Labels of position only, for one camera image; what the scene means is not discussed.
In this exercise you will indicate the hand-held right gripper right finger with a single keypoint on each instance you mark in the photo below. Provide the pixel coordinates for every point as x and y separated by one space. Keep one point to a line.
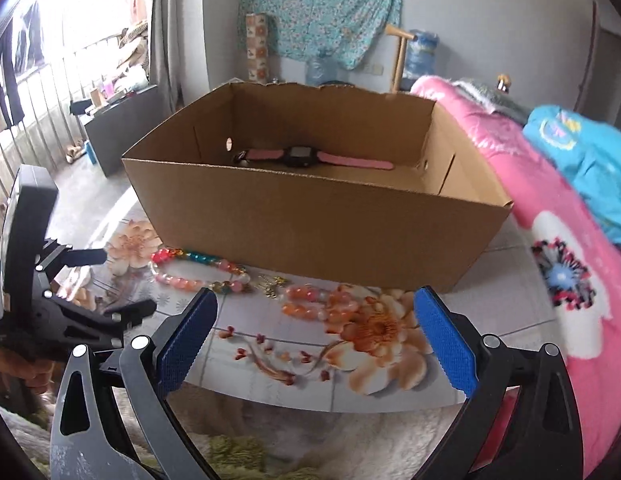
448 340

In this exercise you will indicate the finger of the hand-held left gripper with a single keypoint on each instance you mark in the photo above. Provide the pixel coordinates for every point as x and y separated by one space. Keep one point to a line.
88 257
120 317

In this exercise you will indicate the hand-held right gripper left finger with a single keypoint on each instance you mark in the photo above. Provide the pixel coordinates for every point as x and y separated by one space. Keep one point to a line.
188 340

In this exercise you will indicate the brown cardboard box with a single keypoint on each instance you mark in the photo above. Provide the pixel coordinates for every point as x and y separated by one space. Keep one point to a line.
315 220

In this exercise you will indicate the person's left hand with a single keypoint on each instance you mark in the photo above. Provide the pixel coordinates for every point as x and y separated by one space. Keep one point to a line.
20 372

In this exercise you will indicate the green white fluffy blanket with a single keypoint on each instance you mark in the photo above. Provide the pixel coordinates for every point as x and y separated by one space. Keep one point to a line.
290 440

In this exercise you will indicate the balcony metal railing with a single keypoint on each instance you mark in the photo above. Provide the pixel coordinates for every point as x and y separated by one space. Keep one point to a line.
45 95

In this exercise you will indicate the pink floral blanket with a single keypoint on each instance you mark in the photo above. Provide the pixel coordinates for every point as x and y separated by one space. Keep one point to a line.
515 180

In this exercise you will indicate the dark hanging clothes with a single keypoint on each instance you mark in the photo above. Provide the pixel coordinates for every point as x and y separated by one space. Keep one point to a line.
10 60

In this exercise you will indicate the blue printed garment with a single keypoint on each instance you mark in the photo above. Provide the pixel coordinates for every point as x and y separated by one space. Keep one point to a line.
580 160

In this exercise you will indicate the grey curtain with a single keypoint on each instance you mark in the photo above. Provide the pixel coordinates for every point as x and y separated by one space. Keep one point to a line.
165 35

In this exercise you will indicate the grey knitted cloth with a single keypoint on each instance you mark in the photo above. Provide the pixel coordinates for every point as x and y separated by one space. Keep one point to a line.
495 97

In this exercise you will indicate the small figurine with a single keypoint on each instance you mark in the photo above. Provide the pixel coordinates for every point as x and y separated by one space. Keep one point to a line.
503 82

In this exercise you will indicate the rolled floral paper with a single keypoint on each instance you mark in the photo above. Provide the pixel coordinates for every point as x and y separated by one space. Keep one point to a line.
257 45

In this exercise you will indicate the large blue water bottle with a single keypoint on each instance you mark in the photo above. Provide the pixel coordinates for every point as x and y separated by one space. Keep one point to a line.
421 55

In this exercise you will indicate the clear water bottle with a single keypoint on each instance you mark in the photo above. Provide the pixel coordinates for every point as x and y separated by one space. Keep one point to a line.
323 70

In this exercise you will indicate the teal floral hanging cloth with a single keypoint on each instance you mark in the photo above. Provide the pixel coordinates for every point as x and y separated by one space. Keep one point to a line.
330 5

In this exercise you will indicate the white wall socket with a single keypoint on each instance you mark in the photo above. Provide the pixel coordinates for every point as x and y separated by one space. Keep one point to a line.
372 69

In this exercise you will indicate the wooden chair frame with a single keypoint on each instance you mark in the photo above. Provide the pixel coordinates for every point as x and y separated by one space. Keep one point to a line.
399 60

